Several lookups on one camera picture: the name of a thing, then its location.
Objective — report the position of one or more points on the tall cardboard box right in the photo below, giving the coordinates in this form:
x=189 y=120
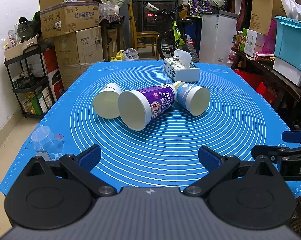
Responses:
x=263 y=11

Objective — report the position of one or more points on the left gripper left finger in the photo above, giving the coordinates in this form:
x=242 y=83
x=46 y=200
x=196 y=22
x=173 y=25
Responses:
x=53 y=194

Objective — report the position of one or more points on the white tissue box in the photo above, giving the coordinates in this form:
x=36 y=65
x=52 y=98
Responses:
x=180 y=67

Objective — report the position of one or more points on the purple paper cup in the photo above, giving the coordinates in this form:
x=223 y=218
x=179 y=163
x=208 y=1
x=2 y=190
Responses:
x=137 y=108

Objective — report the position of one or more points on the open top cardboard box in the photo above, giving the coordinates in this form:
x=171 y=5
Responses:
x=61 y=17

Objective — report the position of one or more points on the black metal shelf rack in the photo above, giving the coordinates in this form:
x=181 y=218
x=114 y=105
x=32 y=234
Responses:
x=32 y=92

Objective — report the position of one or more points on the green white product box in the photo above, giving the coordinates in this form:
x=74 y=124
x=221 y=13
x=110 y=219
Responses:
x=248 y=42

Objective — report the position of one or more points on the teal plastic storage bin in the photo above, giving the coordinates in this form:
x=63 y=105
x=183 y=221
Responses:
x=288 y=40

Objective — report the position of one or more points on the white floral paper cup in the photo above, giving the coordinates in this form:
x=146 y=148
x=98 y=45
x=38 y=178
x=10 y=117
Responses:
x=105 y=103

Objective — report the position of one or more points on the dark wooden side table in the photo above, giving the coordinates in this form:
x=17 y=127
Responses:
x=288 y=96

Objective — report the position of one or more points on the light blue paper cup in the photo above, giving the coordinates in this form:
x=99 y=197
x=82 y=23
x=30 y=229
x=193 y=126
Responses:
x=194 y=98

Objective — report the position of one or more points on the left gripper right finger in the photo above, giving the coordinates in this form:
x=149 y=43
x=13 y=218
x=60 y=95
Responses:
x=249 y=195

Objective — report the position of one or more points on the blue silicone baking mat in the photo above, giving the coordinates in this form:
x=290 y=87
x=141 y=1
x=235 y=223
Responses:
x=165 y=152

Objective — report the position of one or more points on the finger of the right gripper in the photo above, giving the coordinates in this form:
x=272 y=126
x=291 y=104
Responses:
x=291 y=136
x=269 y=151

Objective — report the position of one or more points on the middle cardboard box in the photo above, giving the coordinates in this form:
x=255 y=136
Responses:
x=84 y=46

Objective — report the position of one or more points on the wooden chair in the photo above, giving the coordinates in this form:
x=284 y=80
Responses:
x=141 y=39

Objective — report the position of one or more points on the yellow toy vehicle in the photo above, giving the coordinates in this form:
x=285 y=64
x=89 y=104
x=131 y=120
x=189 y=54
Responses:
x=119 y=56

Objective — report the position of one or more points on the green black bicycle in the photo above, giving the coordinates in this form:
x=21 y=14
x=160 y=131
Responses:
x=172 y=31

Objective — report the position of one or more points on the white chest freezer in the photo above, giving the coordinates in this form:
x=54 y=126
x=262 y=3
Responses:
x=217 y=32

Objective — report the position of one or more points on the clear plastic cup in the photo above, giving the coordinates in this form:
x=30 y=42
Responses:
x=47 y=144

